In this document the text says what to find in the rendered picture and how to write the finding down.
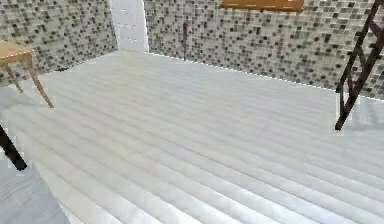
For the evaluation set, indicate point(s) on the dark red thin pole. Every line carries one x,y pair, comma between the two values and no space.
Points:
185,36

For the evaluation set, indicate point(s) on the dark brown wooden chair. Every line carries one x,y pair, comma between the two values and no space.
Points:
360,65

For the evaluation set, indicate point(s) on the black furniture leg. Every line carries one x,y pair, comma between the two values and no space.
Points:
10,150

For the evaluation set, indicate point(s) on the light wooden table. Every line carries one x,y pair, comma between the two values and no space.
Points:
13,52

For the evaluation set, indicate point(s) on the orange wooden wall shelf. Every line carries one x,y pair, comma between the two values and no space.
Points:
263,4

